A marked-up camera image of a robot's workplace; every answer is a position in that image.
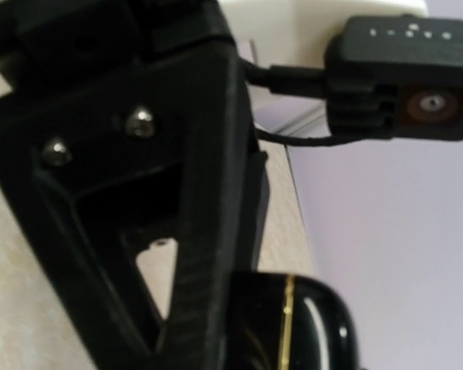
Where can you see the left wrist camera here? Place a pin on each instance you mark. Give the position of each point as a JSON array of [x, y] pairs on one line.
[[384, 69]]

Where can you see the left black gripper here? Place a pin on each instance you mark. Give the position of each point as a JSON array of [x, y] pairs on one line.
[[100, 46]]

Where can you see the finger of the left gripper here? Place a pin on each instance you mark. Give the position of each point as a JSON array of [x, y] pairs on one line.
[[160, 302]]

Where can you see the black earbud charging case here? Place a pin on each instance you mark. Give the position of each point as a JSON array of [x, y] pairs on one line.
[[286, 321]]

